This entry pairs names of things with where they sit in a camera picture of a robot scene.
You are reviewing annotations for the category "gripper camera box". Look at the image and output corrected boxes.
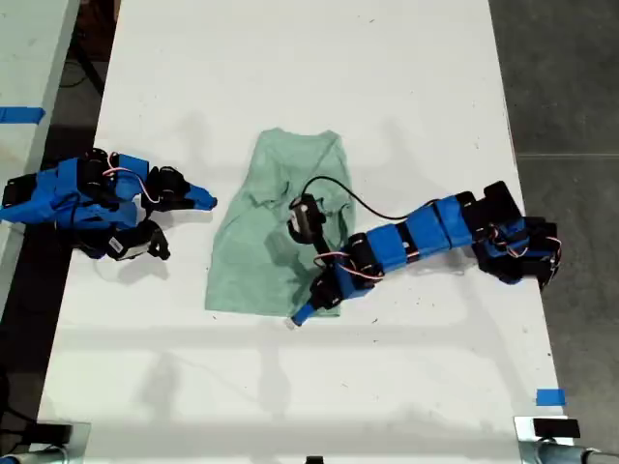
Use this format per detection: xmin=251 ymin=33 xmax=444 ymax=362
xmin=103 ymin=219 xmax=172 ymax=263
xmin=287 ymin=192 xmax=327 ymax=246

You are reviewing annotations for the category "white side table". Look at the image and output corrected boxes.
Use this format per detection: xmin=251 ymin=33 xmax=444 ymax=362
xmin=0 ymin=0 xmax=82 ymax=296

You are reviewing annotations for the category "long blue tape strip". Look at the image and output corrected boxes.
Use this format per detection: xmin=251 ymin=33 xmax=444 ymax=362
xmin=0 ymin=106 xmax=46 ymax=126

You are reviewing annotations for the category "short blue tape strip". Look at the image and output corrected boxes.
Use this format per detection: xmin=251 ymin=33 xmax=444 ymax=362
xmin=535 ymin=388 xmax=567 ymax=408

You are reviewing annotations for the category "pale green T-shirt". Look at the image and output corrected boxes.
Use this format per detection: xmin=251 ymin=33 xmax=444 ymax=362
xmin=203 ymin=127 xmax=359 ymax=319

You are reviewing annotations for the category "black floor cable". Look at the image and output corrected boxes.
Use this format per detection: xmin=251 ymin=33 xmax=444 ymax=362
xmin=60 ymin=28 xmax=107 ymax=98

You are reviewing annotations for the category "black camera cable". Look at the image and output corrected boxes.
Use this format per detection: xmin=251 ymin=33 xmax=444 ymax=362
xmin=300 ymin=175 xmax=413 ymax=224

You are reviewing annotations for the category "metal table clamp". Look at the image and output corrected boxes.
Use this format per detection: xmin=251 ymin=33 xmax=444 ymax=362
xmin=26 ymin=420 xmax=93 ymax=464
xmin=513 ymin=415 xmax=582 ymax=464

